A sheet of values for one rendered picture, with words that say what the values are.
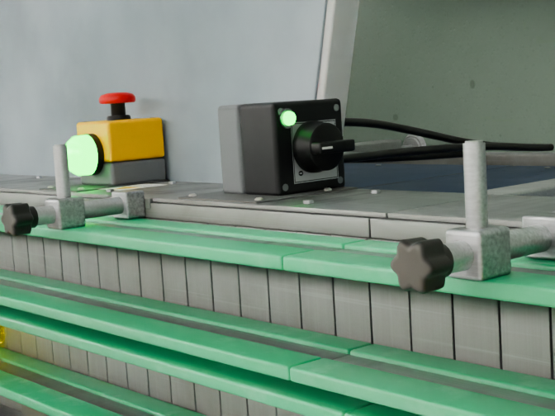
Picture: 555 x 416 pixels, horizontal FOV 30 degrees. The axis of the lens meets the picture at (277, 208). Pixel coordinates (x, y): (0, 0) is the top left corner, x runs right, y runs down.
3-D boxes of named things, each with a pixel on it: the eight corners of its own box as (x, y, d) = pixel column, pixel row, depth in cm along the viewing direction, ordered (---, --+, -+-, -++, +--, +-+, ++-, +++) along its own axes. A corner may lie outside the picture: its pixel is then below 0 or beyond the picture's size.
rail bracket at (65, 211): (130, 215, 98) (-2, 234, 89) (125, 138, 97) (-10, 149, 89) (154, 218, 95) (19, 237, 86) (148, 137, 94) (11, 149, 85)
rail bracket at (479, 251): (537, 252, 63) (381, 289, 54) (532, 130, 62) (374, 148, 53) (595, 257, 60) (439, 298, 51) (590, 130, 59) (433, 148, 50)
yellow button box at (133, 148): (136, 178, 120) (80, 185, 115) (131, 114, 119) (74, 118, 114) (171, 180, 114) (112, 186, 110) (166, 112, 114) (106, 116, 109)
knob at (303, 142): (332, 170, 91) (359, 171, 88) (293, 175, 88) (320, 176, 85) (329, 119, 90) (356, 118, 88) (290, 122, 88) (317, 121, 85)
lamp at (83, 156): (84, 174, 114) (60, 177, 112) (81, 134, 113) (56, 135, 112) (106, 175, 110) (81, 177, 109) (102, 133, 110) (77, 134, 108)
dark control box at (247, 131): (291, 184, 99) (221, 194, 93) (286, 101, 98) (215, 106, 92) (352, 186, 92) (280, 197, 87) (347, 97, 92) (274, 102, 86)
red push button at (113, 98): (93, 125, 114) (91, 93, 114) (125, 122, 117) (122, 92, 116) (112, 124, 111) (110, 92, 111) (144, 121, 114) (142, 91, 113)
